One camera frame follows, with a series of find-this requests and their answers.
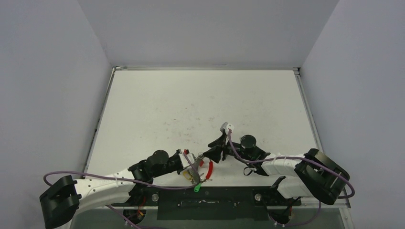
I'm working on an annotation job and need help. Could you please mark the key with green tag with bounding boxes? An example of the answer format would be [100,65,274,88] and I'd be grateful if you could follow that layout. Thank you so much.
[193,184,201,193]

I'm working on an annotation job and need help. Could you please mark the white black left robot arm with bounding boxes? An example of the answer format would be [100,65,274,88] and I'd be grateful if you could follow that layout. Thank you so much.
[39,150,195,229]

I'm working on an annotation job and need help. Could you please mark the metal keyring with red grip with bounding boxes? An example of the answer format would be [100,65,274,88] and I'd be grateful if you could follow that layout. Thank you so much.
[185,152,213,185]

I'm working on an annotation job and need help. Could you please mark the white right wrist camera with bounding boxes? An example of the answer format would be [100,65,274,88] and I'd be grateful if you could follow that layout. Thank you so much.
[220,122,234,135]

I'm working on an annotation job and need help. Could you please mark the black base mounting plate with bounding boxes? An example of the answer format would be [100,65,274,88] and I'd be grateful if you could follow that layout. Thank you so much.
[121,187,301,221]

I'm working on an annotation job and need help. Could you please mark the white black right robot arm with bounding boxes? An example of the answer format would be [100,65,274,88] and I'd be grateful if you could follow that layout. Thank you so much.
[203,134,353,205]

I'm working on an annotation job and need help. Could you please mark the key with yellow tag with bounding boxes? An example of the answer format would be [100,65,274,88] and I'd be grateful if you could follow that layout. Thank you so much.
[182,170,193,182]

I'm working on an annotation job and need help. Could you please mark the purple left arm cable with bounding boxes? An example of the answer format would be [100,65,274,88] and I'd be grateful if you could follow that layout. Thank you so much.
[43,153,202,229]

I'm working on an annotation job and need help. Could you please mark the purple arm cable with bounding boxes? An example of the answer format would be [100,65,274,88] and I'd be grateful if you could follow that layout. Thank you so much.
[43,153,202,229]
[227,129,356,228]

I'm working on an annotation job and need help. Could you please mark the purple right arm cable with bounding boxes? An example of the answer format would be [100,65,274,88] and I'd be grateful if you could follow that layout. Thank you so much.
[227,129,356,228]

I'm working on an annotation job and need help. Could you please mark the aluminium table frame rail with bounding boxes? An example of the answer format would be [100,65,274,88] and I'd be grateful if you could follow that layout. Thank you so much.
[293,67,355,208]

